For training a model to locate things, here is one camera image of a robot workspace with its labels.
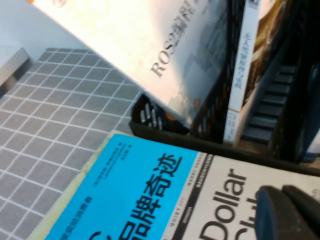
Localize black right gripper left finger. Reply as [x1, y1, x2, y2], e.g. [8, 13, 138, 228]
[256, 185, 320, 240]

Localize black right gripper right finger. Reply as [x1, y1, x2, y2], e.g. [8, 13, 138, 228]
[281, 184, 320, 232]

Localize white ROS2 book orange trim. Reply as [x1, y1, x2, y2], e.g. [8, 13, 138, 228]
[27, 0, 230, 129]

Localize black plastic book stand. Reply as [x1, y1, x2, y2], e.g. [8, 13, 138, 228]
[128, 0, 320, 176]

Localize Billion Dollar Brand Club book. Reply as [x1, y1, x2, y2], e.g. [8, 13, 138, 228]
[26, 129, 320, 240]

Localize white spine driverless car book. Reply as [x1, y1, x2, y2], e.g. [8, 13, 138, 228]
[223, 0, 290, 144]

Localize grey checked tablecloth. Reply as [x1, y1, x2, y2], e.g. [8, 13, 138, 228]
[0, 47, 147, 240]

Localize pale flat board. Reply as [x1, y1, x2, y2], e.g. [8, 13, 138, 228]
[0, 47, 31, 99]

